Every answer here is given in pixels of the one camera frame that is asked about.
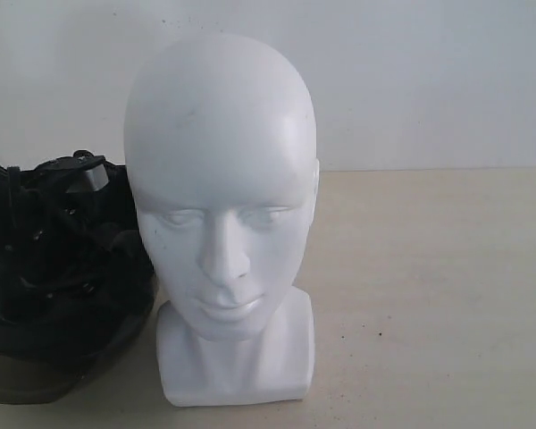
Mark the black helmet with tinted visor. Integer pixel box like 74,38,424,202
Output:
0,150,156,403

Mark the white mannequin head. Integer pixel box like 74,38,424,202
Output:
123,34,320,407

